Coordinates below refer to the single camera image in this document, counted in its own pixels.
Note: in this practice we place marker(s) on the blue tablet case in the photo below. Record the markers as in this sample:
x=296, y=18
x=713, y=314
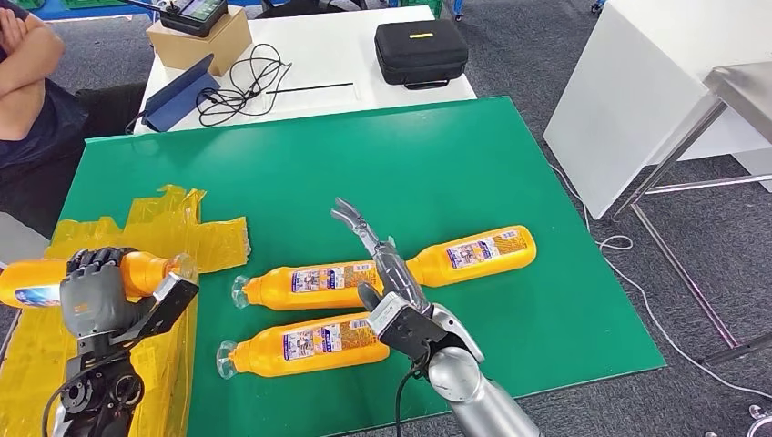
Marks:
x=178, y=96

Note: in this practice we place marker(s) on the black left camera bracket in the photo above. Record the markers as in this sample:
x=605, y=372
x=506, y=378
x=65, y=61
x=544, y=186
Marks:
x=163, y=310

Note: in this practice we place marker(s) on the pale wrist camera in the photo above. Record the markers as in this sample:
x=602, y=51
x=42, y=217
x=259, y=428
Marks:
x=170, y=283
x=386, y=310

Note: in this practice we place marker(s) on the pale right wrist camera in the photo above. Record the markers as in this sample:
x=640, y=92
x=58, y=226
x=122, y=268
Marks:
x=386, y=310

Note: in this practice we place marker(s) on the blue trolley leg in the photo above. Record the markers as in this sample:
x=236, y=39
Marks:
x=457, y=7

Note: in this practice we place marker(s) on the grey side table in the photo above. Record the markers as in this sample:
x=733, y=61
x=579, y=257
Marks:
x=21, y=238

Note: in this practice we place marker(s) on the green table board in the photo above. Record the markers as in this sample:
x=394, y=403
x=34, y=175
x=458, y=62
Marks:
x=362, y=169

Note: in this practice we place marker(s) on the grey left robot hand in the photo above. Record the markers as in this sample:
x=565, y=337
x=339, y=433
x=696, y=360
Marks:
x=90, y=301

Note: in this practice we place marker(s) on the black caster wheel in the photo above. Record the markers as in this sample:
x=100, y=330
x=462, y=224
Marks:
x=597, y=6

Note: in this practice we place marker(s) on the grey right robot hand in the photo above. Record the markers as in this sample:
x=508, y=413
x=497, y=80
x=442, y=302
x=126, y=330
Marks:
x=398, y=277

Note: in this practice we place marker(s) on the chrome chair base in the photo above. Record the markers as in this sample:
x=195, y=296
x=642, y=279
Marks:
x=761, y=422

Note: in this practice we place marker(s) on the person's left forearm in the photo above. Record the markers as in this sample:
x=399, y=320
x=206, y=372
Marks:
x=42, y=57

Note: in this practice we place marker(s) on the white table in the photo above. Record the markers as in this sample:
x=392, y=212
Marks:
x=326, y=54

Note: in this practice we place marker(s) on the blue metal shelf rack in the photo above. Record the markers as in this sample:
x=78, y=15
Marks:
x=66, y=13

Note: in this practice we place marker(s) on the person's right forearm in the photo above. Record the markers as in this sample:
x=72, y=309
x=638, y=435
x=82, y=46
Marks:
x=21, y=114

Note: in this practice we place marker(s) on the black carrying case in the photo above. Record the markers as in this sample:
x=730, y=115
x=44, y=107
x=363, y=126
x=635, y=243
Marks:
x=420, y=55

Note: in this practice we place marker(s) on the cardboard box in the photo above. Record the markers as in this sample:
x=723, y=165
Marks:
x=202, y=53

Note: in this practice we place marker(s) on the green plastic crate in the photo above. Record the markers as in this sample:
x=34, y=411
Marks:
x=90, y=3
x=27, y=3

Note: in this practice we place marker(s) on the black remote controller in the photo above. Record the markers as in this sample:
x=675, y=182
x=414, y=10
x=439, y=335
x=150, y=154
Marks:
x=193, y=17

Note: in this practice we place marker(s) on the person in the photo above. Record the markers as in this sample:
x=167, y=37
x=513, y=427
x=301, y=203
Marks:
x=66, y=127

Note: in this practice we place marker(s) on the steel frame table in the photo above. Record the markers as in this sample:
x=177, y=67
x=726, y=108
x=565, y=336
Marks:
x=745, y=87

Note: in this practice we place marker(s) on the thin black rod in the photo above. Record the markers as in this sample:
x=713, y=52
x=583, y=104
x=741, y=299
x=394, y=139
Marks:
x=310, y=87

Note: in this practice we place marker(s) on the orange plastic bottle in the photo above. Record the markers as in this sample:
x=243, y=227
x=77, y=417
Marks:
x=271, y=292
x=259, y=356
x=476, y=256
x=30, y=280

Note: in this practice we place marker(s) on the person's right hand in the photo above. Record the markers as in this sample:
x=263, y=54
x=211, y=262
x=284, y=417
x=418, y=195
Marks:
x=13, y=30

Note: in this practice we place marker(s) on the white cabinet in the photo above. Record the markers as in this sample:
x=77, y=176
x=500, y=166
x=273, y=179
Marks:
x=621, y=111

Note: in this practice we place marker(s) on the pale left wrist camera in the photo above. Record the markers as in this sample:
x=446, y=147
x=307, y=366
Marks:
x=170, y=283

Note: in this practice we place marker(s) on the black camera bracket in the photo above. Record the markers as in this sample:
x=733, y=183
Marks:
x=416, y=338
x=163, y=310

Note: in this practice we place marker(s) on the yellow tape sheet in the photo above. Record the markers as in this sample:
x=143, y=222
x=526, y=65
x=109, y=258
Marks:
x=169, y=241

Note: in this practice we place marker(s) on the black right camera bracket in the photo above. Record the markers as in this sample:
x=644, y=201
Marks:
x=416, y=338

